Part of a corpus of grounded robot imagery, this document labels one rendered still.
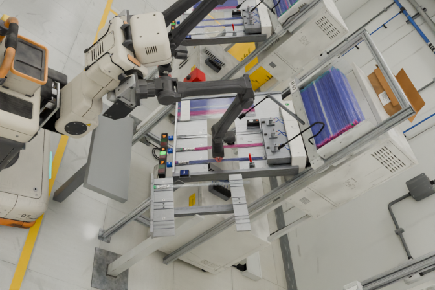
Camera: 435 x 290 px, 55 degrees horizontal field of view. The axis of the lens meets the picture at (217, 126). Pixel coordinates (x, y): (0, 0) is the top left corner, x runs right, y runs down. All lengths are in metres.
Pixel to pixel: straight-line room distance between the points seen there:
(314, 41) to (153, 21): 2.02
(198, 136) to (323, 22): 1.52
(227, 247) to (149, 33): 1.71
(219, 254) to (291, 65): 1.71
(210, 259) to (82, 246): 0.92
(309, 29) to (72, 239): 2.35
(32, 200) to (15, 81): 0.72
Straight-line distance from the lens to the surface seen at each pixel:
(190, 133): 2.59
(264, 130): 2.50
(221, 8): 3.90
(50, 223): 2.69
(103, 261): 2.76
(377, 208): 3.86
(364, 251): 3.78
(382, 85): 2.81
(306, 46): 3.62
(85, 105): 1.98
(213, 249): 2.99
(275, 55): 3.61
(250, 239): 2.91
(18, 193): 2.34
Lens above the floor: 2.14
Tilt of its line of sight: 28 degrees down
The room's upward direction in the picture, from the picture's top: 52 degrees clockwise
